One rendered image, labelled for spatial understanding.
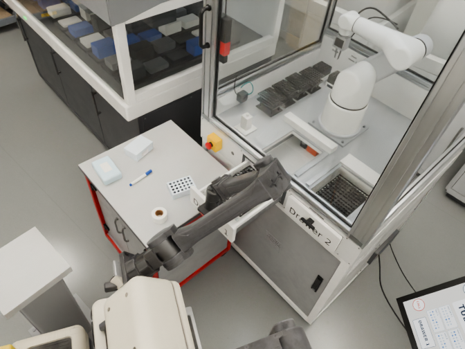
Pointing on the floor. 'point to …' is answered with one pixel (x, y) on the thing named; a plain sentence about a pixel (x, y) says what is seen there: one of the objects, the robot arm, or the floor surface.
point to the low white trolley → (156, 197)
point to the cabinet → (302, 255)
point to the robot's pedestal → (39, 286)
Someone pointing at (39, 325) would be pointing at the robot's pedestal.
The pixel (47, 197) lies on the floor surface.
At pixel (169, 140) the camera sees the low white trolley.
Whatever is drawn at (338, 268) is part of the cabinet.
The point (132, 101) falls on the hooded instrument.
